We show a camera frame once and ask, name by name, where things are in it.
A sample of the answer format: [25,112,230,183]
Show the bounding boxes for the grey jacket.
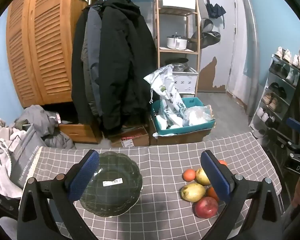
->
[81,5,104,117]

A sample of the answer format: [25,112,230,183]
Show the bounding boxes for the grey tote bag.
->
[7,124,49,189]

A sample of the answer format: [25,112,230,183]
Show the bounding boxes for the green scalloped glass plate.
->
[79,151,143,217]

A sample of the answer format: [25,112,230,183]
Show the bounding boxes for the grey clothing pile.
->
[14,104,77,149]

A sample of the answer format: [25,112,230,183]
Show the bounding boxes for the red apple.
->
[195,196,219,219]

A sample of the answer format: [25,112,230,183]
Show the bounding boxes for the wooden shelf rack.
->
[154,0,202,98]

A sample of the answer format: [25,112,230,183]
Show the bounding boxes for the dark blue umbrella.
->
[205,0,227,29]

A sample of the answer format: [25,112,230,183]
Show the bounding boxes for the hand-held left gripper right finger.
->
[200,150,284,240]

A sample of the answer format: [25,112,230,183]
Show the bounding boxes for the teal box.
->
[150,97,216,136]

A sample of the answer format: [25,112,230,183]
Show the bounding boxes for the white pot with lid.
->
[166,34,189,50]

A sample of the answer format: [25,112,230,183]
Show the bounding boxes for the white lattice basket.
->
[172,67,199,94]

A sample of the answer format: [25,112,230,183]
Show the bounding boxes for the yellow-green pear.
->
[181,182,206,202]
[195,167,212,186]

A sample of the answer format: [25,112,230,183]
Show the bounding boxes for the dark coat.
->
[71,4,95,125]

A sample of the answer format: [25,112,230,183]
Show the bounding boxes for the grey pipe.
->
[242,0,260,117]

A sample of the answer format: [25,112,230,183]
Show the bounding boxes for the grey checked tablecloth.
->
[22,131,284,240]

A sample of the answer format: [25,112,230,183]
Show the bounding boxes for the steel pot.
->
[164,58,190,72]

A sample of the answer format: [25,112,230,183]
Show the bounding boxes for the person's right forearm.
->
[281,202,300,240]

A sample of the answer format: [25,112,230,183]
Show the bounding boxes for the white door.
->
[205,0,240,93]

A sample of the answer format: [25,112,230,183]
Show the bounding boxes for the metal shoe rack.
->
[249,54,300,140]

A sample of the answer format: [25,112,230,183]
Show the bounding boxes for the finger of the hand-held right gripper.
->
[286,117,300,136]
[277,132,300,157]

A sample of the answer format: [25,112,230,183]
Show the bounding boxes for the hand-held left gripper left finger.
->
[16,149,100,240]

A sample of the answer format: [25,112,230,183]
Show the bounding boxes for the wooden louvered wardrobe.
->
[6,0,90,108]

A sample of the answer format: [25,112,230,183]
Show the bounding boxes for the large black coat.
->
[99,0,158,132]

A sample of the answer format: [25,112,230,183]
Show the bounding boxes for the beige blanket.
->
[0,117,24,199]

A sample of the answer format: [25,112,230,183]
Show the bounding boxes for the brown cardboard box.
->
[150,120,213,146]

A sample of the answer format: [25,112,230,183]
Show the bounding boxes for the white storage box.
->
[159,0,197,9]

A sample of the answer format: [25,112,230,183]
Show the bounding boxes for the flat cardboard box red label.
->
[107,126,150,148]

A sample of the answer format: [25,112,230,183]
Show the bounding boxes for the wooden drawer box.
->
[57,122,103,144]

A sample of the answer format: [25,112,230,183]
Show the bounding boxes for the printed white plastic bag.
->
[144,64,188,128]

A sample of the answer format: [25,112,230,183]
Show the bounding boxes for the clear plastic bag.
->
[183,106,214,127]

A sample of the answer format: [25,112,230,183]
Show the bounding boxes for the rows of shoes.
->
[255,46,300,135]

